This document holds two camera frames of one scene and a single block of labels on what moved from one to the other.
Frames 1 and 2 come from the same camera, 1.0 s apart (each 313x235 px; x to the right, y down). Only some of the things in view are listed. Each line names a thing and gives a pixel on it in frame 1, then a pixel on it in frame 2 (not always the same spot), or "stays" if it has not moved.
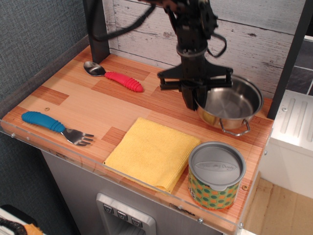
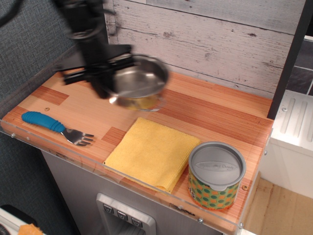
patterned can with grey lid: x=216 y=168 stays
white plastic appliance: x=288 y=157 stays
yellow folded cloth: x=154 y=155 stays
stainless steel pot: x=233 y=106 -> x=141 y=86
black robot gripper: x=194 y=73 -> x=100 y=61
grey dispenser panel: x=118 y=218 stays
